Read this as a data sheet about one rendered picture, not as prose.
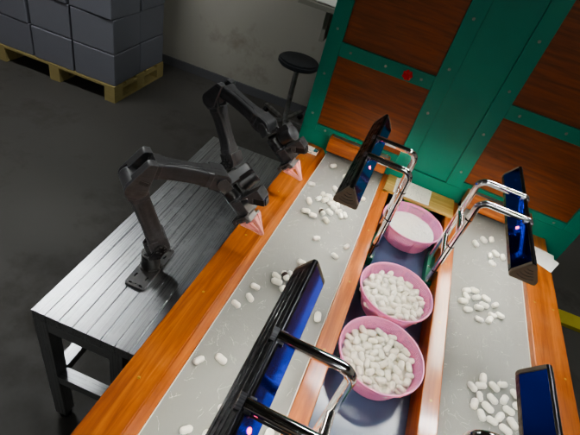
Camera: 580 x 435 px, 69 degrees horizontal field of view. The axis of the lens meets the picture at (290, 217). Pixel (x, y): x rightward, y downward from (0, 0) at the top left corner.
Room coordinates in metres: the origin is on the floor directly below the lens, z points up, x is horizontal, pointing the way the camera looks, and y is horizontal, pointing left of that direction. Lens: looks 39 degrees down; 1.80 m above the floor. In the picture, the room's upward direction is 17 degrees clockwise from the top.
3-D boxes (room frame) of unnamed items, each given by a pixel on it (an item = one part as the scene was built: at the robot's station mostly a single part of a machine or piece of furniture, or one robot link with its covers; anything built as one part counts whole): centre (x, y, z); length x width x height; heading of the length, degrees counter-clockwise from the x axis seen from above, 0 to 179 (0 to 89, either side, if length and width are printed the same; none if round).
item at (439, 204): (1.72, -0.55, 0.77); 0.33 x 0.15 x 0.01; 80
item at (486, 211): (1.71, -0.89, 0.83); 0.30 x 0.06 x 0.07; 80
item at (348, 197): (1.39, -0.20, 1.08); 0.62 x 0.08 x 0.07; 170
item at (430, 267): (1.30, -0.67, 0.90); 0.20 x 0.19 x 0.45; 170
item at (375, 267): (1.07, -0.43, 0.72); 0.27 x 0.27 x 0.10
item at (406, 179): (1.37, -0.28, 0.90); 0.20 x 0.19 x 0.45; 170
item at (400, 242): (1.51, -0.51, 0.72); 0.27 x 0.27 x 0.10
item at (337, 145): (1.83, -0.22, 0.83); 0.30 x 0.06 x 0.07; 80
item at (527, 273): (1.29, -0.75, 1.08); 0.62 x 0.08 x 0.07; 170
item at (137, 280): (0.92, 0.40, 0.71); 0.20 x 0.07 x 0.08; 173
